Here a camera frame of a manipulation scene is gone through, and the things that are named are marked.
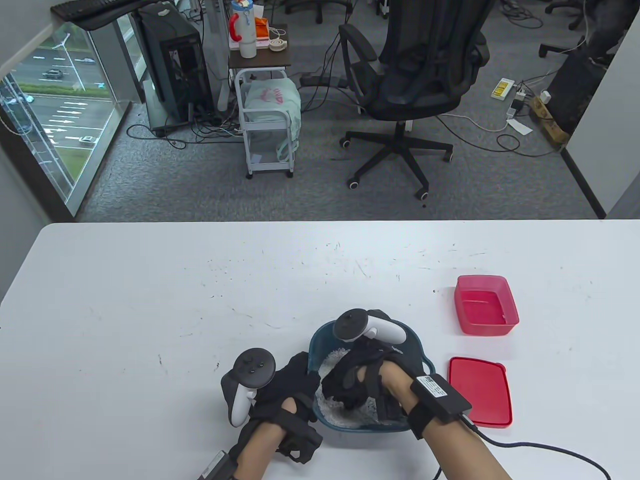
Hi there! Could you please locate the black mesh office chair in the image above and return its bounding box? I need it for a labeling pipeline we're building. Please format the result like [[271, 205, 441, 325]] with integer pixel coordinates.
[[338, 0, 492, 201]]

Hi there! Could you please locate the black wrist module cable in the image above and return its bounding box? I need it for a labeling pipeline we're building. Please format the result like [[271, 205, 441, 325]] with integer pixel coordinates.
[[460, 414, 612, 480]]

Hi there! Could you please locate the black white hand controller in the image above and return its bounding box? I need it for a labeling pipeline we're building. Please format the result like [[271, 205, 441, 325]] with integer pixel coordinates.
[[221, 348, 277, 428], [333, 309, 407, 345]]

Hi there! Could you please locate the white rice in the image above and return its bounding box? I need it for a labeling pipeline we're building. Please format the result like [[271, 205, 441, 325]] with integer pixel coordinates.
[[314, 348, 396, 428]]

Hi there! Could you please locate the glass window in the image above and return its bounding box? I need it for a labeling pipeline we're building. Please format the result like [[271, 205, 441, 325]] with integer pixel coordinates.
[[0, 22, 131, 216]]

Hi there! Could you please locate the red container lid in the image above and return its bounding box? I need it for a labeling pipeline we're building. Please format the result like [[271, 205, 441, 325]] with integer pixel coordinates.
[[448, 356, 513, 429]]

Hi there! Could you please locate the black floor cable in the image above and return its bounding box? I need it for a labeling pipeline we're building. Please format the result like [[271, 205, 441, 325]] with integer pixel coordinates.
[[435, 115, 558, 158], [126, 122, 246, 151]]

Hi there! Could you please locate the black keyboard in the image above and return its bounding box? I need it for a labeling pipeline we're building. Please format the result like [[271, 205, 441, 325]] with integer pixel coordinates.
[[50, 0, 151, 22]]

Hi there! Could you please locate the white floor cable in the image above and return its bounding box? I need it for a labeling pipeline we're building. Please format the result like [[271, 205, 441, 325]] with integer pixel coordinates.
[[440, 112, 511, 133]]

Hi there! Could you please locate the person's right forearm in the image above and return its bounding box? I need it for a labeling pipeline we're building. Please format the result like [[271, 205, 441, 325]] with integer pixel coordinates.
[[380, 361, 513, 480]]

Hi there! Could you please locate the teal plastic basin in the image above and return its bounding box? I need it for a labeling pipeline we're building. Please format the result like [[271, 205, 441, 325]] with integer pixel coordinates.
[[308, 320, 436, 435]]

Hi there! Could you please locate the person's right hand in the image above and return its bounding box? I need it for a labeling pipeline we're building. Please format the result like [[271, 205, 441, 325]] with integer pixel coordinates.
[[321, 341, 417, 425]]

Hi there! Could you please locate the white cart with brown top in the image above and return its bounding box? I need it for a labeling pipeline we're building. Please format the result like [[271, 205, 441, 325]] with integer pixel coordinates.
[[228, 24, 301, 179]]

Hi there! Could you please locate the black leaning panel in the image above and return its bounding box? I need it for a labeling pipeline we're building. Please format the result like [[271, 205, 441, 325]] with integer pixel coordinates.
[[547, 30, 626, 146]]

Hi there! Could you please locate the white tumbler with red handle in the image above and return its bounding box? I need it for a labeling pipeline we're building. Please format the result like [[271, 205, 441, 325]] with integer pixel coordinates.
[[229, 0, 258, 60]]

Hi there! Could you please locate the black computer tower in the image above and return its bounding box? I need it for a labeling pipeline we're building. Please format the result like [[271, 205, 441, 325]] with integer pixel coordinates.
[[137, 2, 213, 136]]

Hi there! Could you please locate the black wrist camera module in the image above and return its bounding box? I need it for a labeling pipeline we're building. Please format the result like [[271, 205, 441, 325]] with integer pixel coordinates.
[[406, 373, 473, 441], [197, 450, 236, 480]]

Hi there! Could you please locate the white power strip with plugs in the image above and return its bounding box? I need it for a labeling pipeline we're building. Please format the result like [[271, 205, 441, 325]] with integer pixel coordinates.
[[506, 90, 529, 120]]

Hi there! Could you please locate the person's left forearm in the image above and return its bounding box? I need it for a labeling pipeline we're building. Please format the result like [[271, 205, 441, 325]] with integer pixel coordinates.
[[232, 420, 288, 480]]

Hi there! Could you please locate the brown cardboard piece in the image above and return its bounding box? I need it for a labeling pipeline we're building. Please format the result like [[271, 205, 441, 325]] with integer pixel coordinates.
[[529, 96, 571, 148]]

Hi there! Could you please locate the white plastic bag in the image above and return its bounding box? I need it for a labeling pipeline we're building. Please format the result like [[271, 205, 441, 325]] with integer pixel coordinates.
[[243, 80, 302, 161]]

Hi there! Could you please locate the red plastic container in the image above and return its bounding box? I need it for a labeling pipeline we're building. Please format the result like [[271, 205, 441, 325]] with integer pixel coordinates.
[[454, 274, 520, 336]]

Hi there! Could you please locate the person's left hand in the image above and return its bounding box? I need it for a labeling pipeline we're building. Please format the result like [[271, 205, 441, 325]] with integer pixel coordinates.
[[247, 351, 324, 465]]

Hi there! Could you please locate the white desk leg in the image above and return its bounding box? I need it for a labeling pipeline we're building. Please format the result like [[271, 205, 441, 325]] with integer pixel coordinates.
[[202, 0, 231, 113]]

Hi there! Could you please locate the black chair wheel base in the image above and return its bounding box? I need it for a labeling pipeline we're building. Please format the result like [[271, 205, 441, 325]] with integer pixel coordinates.
[[539, 20, 616, 60], [285, 0, 355, 25]]

